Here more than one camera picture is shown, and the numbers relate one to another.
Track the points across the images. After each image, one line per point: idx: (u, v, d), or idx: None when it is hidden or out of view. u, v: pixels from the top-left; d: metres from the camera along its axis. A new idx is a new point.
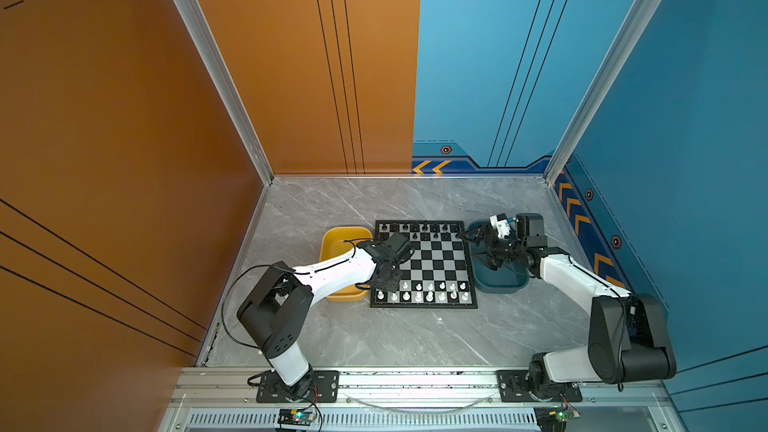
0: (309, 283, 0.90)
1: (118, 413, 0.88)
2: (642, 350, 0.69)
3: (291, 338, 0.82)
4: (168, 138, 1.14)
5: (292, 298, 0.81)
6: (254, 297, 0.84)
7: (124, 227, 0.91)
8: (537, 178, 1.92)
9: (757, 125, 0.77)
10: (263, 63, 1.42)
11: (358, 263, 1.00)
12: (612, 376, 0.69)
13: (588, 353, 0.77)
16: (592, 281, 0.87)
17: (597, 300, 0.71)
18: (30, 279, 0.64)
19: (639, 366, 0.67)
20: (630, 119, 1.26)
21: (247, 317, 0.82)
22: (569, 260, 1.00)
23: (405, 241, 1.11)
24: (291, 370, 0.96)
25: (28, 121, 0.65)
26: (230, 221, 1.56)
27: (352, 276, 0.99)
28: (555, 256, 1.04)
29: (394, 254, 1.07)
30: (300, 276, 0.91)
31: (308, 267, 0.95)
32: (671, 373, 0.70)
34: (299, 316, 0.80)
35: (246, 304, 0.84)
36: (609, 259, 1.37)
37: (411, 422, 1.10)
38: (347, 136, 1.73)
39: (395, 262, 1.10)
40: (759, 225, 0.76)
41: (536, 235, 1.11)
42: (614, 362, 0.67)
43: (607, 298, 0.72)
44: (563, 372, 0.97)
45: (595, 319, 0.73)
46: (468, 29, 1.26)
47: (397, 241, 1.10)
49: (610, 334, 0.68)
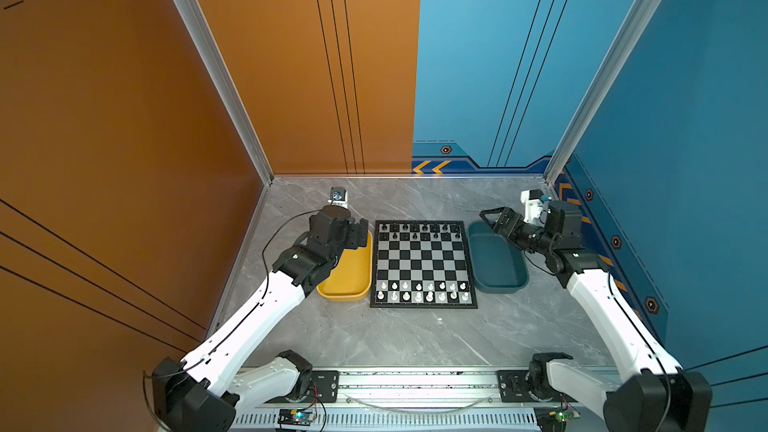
0: (207, 373, 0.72)
1: (119, 413, 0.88)
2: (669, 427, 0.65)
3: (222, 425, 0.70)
4: (167, 138, 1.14)
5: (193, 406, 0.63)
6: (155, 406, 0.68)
7: (124, 228, 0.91)
8: (537, 178, 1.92)
9: (757, 125, 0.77)
10: (263, 63, 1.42)
11: (274, 301, 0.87)
12: None
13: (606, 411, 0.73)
16: (632, 339, 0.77)
17: (640, 383, 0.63)
18: (31, 279, 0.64)
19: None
20: (630, 119, 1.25)
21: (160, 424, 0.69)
22: (610, 290, 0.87)
23: (335, 218, 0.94)
24: (275, 393, 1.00)
25: (28, 125, 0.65)
26: (230, 221, 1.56)
27: (271, 321, 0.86)
28: (592, 274, 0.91)
29: (327, 251, 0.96)
30: (193, 370, 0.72)
31: (201, 351, 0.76)
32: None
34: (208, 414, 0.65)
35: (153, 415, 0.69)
36: (609, 259, 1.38)
37: (411, 422, 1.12)
38: (348, 137, 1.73)
39: (332, 258, 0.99)
40: (760, 225, 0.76)
41: (568, 234, 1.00)
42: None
43: (650, 379, 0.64)
44: (567, 385, 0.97)
45: (626, 390, 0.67)
46: (468, 30, 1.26)
47: (322, 226, 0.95)
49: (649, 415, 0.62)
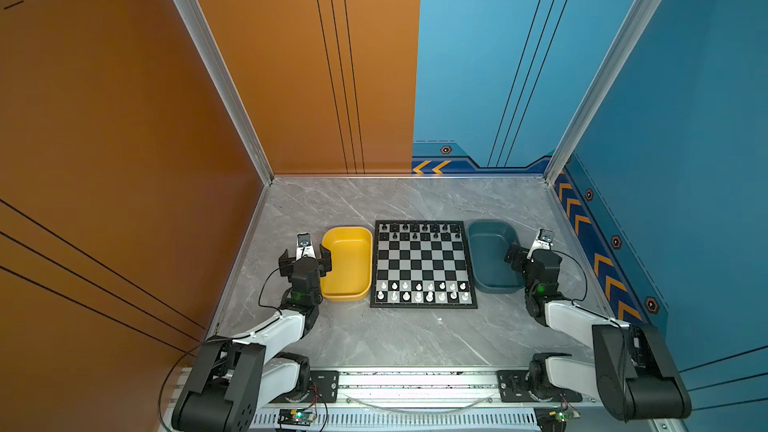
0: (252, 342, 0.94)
1: (118, 413, 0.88)
2: (652, 384, 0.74)
3: (253, 408, 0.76)
4: (168, 138, 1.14)
5: (242, 366, 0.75)
6: (195, 385, 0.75)
7: (124, 227, 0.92)
8: (537, 178, 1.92)
9: (757, 125, 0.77)
10: (263, 63, 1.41)
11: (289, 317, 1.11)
12: (621, 411, 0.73)
13: (599, 388, 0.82)
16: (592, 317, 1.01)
17: (599, 328, 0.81)
18: (30, 279, 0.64)
19: (650, 407, 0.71)
20: (630, 118, 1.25)
21: (189, 411, 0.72)
22: (571, 304, 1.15)
23: (307, 278, 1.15)
24: (279, 393, 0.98)
25: (27, 123, 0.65)
26: (231, 222, 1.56)
27: (288, 331, 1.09)
28: (557, 301, 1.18)
29: (312, 301, 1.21)
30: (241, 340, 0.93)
31: (245, 331, 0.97)
32: (686, 411, 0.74)
34: (252, 374, 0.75)
35: (185, 397, 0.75)
36: (562, 291, 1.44)
37: (411, 422, 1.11)
38: (348, 136, 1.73)
39: (317, 300, 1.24)
40: (759, 225, 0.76)
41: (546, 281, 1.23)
42: (623, 396, 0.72)
43: (609, 327, 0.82)
44: (566, 380, 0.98)
45: (597, 347, 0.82)
46: (468, 29, 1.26)
47: (300, 285, 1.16)
49: (613, 360, 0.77)
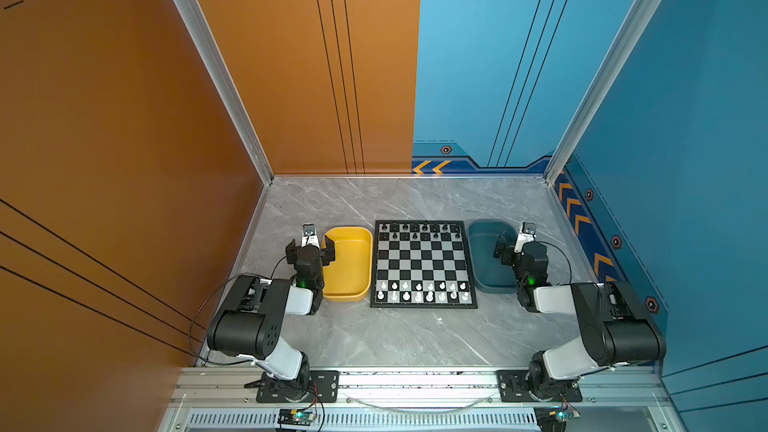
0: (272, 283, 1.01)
1: (119, 412, 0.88)
2: (633, 333, 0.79)
3: (276, 334, 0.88)
4: (167, 138, 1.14)
5: (273, 293, 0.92)
6: (230, 304, 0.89)
7: (124, 226, 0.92)
8: (537, 178, 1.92)
9: (758, 123, 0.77)
10: (263, 63, 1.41)
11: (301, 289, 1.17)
12: (604, 357, 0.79)
13: (583, 341, 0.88)
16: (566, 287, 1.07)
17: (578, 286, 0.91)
18: (30, 279, 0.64)
19: (629, 349, 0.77)
20: (630, 117, 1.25)
21: (223, 323, 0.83)
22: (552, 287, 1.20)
23: (312, 262, 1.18)
24: (282, 373, 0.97)
25: (27, 123, 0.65)
26: (231, 222, 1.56)
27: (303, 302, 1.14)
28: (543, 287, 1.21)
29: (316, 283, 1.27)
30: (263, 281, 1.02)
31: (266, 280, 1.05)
32: (662, 356, 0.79)
34: (281, 302, 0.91)
35: (221, 313, 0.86)
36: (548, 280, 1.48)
37: (411, 422, 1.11)
38: (348, 137, 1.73)
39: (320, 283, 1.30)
40: (760, 224, 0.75)
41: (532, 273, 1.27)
42: (606, 344, 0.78)
43: (588, 287, 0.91)
44: (563, 368, 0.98)
45: (579, 305, 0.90)
46: (468, 28, 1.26)
47: (305, 270, 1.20)
49: (590, 308, 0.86)
